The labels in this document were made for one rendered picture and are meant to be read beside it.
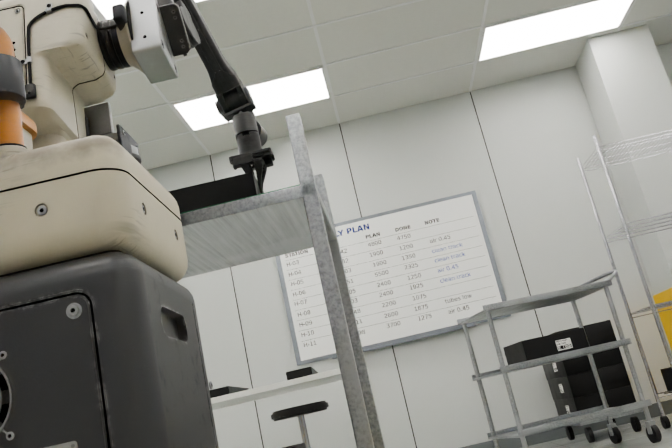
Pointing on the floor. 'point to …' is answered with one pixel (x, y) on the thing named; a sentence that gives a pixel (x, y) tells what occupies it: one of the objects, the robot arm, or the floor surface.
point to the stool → (300, 416)
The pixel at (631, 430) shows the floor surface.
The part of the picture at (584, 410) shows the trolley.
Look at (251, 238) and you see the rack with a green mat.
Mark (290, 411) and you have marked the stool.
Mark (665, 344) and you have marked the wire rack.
